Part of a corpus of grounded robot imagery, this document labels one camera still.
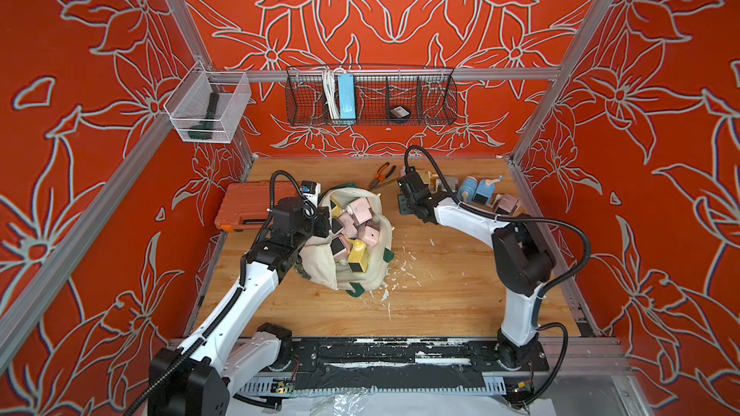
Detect grey clear pencil sharpener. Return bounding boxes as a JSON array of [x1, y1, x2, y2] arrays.
[[437, 176, 459, 194]]

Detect clear acrylic wall bin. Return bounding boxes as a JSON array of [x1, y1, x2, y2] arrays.
[[165, 61, 252, 144]]

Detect yellow tall pencil sharpener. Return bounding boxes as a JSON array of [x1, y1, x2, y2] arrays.
[[348, 239, 369, 273]]

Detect pink cube sharpener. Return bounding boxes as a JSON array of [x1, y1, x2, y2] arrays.
[[357, 223, 381, 248]]

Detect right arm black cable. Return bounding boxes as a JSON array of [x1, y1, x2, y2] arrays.
[[403, 144, 592, 406]]

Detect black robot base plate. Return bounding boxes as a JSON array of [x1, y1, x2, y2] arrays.
[[240, 337, 549, 398]]

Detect orange plastic tool case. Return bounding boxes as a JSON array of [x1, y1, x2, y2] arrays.
[[214, 180, 270, 232]]

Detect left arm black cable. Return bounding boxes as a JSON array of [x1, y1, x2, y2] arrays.
[[122, 169, 308, 416]]

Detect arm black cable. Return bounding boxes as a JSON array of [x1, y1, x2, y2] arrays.
[[122, 169, 308, 416], [403, 144, 592, 406]]

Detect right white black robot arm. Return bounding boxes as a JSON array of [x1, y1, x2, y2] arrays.
[[397, 171, 554, 370]]

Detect blue crank pencil sharpener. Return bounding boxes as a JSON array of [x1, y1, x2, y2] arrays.
[[472, 175, 503, 206]]

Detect pink square pencil sharpener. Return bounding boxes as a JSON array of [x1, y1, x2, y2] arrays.
[[345, 196, 373, 225]]

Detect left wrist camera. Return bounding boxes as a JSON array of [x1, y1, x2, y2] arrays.
[[301, 180, 322, 206]]

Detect light blue box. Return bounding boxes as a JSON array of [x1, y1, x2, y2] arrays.
[[337, 73, 357, 122]]

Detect black wire wall basket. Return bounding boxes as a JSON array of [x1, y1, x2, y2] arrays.
[[285, 65, 459, 127]]

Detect small black device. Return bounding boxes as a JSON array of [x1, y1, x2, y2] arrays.
[[388, 105, 412, 122]]

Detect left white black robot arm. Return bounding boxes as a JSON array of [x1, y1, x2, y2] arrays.
[[144, 194, 331, 415]]

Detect yellow black square sharpener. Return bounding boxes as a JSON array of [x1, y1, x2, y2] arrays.
[[329, 198, 344, 219]]

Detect dark green flashlight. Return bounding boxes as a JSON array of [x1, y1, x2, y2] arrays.
[[188, 92, 219, 140]]

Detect orange handled pliers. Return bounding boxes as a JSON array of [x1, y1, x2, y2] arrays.
[[368, 162, 396, 190]]

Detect white coiled cable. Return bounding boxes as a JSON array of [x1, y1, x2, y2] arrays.
[[322, 68, 340, 121]]

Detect cream tote bag green handles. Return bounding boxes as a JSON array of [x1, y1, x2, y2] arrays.
[[297, 186, 394, 297]]

